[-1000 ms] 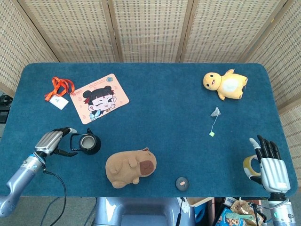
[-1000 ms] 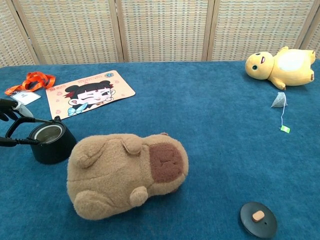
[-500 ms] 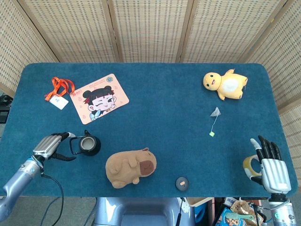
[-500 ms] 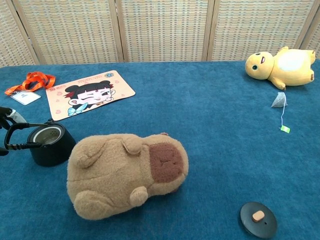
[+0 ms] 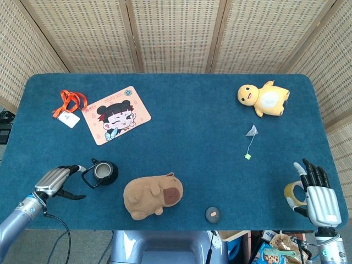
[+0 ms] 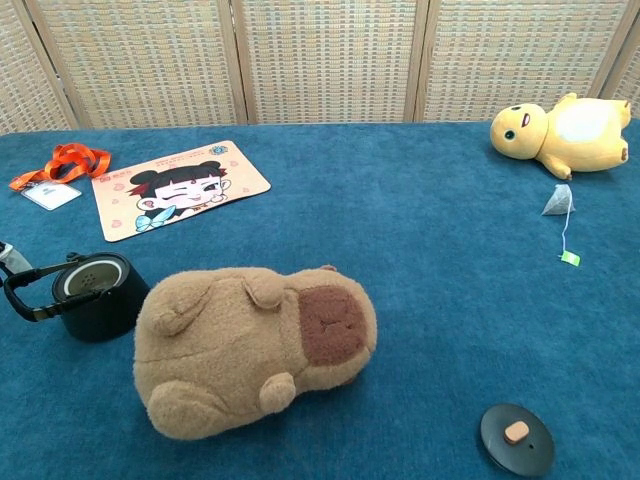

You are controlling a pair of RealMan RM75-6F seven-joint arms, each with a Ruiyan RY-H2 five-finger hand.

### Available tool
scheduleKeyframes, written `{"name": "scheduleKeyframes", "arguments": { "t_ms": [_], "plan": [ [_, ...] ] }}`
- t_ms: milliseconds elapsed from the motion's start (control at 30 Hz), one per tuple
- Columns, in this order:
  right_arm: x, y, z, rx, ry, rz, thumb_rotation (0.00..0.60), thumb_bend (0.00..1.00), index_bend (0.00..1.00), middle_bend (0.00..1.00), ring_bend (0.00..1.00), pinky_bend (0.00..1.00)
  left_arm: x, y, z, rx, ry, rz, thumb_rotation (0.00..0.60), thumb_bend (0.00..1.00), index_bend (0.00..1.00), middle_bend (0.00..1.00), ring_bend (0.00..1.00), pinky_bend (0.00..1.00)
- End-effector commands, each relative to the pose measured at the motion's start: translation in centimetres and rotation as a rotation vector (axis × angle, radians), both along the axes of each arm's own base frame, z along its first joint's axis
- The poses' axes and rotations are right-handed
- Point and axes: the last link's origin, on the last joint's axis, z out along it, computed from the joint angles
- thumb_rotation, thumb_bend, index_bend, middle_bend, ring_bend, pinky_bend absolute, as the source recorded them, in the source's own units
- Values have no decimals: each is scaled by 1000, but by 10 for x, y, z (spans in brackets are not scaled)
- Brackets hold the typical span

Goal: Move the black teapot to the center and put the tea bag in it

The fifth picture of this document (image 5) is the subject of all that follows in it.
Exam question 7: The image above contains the brown snack bag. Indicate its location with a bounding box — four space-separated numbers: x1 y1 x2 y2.
269 233 309 263

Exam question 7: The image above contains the black teapot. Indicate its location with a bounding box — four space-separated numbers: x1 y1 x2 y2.
81 158 119 189

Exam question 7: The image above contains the tan cardboard box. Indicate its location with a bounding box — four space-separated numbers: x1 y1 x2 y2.
218 230 248 243

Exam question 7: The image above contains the blue-grey robot torso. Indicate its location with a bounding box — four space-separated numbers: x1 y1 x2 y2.
109 230 229 264

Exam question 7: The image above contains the yellow plush toy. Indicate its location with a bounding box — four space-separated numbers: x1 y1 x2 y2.
237 80 291 118

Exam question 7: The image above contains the yellow tape roll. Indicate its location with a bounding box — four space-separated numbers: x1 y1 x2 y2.
284 181 308 206

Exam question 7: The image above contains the white ID badge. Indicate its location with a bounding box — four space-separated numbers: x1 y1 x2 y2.
57 111 81 129

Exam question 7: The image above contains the pyramid tea bag with string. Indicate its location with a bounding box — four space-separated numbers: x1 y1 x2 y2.
243 124 259 160

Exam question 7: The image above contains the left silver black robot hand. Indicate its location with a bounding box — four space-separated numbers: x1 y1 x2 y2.
34 164 87 201

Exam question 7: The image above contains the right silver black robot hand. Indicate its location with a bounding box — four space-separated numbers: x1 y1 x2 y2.
285 158 342 228

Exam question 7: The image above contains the blue carpet table cover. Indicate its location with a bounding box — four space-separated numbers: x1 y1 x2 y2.
0 73 349 231

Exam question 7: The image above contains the pink cartoon girl mouse pad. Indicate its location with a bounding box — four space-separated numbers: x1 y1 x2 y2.
81 85 152 146

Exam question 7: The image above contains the orange lanyard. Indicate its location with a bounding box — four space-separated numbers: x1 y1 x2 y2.
52 90 88 118

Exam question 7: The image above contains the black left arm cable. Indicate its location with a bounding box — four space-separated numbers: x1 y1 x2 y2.
42 211 72 264

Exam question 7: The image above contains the woven rattan folding screen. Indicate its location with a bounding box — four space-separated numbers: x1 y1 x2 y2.
0 0 352 199

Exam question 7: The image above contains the blue cookie box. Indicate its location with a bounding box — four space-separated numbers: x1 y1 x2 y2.
252 241 276 264

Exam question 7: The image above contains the green comb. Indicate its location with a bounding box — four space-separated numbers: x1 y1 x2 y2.
263 248 295 258

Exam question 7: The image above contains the brown capybara plush toy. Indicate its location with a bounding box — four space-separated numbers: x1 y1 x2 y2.
123 172 184 221

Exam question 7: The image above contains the grey round disc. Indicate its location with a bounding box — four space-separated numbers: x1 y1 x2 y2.
205 206 222 222

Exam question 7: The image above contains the black floor device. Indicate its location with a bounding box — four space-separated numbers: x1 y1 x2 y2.
0 109 14 144

